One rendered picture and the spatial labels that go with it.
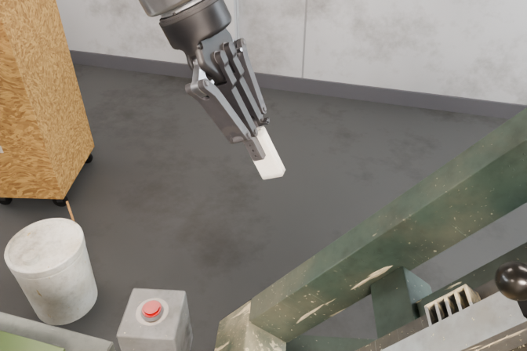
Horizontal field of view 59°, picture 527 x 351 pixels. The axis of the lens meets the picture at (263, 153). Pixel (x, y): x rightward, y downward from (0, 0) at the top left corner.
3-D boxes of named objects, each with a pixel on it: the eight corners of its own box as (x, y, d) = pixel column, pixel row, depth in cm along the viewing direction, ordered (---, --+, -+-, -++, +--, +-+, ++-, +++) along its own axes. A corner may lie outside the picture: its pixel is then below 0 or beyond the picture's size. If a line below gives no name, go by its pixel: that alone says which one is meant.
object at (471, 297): (437, 314, 67) (423, 305, 66) (478, 293, 64) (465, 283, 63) (444, 339, 64) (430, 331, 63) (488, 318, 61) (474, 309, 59)
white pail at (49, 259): (60, 265, 225) (31, 192, 198) (115, 277, 219) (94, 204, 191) (16, 320, 201) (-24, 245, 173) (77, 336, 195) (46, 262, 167)
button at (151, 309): (146, 304, 99) (144, 298, 98) (164, 305, 99) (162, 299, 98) (140, 320, 96) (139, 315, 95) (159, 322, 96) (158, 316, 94)
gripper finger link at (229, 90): (223, 47, 51) (219, 52, 50) (264, 132, 56) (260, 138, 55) (196, 57, 53) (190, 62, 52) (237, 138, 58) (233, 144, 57)
